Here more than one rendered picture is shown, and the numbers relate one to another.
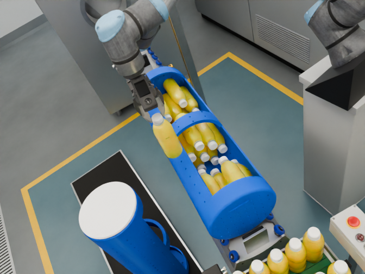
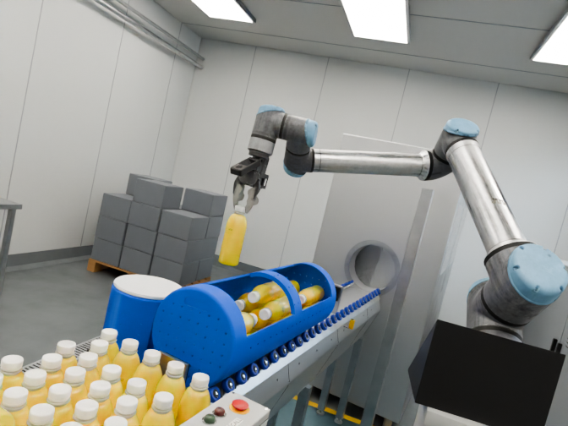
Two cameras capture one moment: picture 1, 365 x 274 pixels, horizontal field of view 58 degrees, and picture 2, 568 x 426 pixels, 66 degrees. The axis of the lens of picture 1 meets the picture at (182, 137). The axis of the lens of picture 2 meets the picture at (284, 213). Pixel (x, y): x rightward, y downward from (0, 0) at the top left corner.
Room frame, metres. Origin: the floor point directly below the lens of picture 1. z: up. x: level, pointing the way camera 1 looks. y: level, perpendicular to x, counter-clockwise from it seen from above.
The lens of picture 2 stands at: (-0.39, -0.84, 1.59)
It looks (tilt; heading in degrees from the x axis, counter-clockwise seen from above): 5 degrees down; 30
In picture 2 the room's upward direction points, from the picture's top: 13 degrees clockwise
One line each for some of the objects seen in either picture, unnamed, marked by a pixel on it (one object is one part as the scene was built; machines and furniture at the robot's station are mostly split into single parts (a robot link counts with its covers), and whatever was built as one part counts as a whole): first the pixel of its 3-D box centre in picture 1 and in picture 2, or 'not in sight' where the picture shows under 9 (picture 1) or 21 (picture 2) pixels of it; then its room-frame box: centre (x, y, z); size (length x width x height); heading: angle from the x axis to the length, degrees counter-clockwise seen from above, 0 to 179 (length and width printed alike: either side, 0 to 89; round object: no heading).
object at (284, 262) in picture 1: (278, 265); (143, 395); (0.38, -0.12, 0.99); 0.07 x 0.07 x 0.19
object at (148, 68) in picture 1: (143, 66); (330, 297); (1.82, 0.04, 1.00); 0.10 x 0.04 x 0.15; 96
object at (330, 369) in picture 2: not in sight; (330, 372); (2.51, 0.18, 0.31); 0.06 x 0.06 x 0.63; 6
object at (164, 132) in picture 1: (166, 136); (233, 237); (0.84, 0.05, 1.34); 0.07 x 0.07 x 0.19
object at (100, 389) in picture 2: not in sight; (100, 390); (0.19, -0.18, 1.09); 0.04 x 0.04 x 0.02
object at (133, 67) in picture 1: (128, 63); (259, 147); (0.88, 0.06, 1.67); 0.10 x 0.09 x 0.05; 96
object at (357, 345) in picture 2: not in sight; (348, 379); (2.52, 0.04, 0.31); 0.06 x 0.06 x 0.63; 6
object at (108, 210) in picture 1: (107, 209); (150, 286); (0.88, 0.44, 1.03); 0.28 x 0.28 x 0.01
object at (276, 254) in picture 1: (276, 255); (151, 357); (0.38, -0.12, 1.09); 0.04 x 0.04 x 0.02
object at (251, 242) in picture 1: (255, 239); (170, 378); (0.50, -0.09, 0.99); 0.10 x 0.02 x 0.12; 96
